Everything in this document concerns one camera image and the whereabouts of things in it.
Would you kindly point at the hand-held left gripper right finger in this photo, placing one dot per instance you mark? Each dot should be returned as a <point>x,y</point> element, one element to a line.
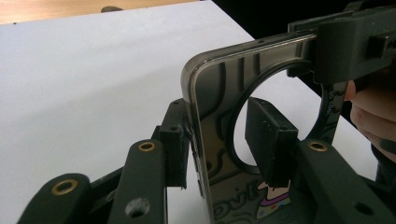
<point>271,140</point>

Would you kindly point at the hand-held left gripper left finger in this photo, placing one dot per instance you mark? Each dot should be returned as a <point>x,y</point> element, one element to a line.
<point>176,146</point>

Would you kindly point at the olive cartoon print phone case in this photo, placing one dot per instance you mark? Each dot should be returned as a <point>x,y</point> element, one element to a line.
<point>214,93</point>

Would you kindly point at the small dark round object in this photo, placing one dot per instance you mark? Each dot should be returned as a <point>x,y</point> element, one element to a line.
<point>111,9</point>

